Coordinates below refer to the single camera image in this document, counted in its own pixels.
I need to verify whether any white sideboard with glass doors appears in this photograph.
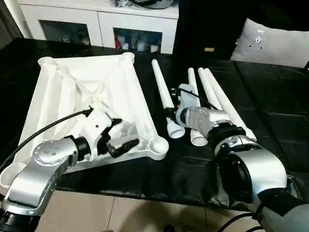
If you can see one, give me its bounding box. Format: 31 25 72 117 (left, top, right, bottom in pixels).
18 0 179 55

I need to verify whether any black quilted mat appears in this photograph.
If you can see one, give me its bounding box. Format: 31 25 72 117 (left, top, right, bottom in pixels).
0 37 309 210

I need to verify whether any black cabinet with gold label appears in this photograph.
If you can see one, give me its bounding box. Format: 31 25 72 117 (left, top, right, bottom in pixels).
173 0 247 60

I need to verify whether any white plastic table leg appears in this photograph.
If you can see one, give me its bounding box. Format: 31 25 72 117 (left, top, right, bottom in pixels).
151 59 186 139
197 68 225 112
187 68 208 146
204 68 257 142

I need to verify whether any grey helmet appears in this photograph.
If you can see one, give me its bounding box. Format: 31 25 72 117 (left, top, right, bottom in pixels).
134 0 174 10

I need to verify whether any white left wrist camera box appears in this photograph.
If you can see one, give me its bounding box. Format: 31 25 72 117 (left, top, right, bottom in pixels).
83 101 114 162

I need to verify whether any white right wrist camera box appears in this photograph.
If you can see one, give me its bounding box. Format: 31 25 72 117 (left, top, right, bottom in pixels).
176 83 201 126

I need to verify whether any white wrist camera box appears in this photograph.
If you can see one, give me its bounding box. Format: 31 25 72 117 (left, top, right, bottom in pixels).
176 83 201 126
83 101 114 162

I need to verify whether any grey cushion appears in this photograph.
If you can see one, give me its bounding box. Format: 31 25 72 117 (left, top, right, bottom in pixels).
230 18 309 68

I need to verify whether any grey curtain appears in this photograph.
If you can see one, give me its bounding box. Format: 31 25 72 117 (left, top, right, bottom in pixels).
0 0 25 49

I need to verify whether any white plastic table top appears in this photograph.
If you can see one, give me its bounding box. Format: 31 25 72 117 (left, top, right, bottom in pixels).
0 52 169 194

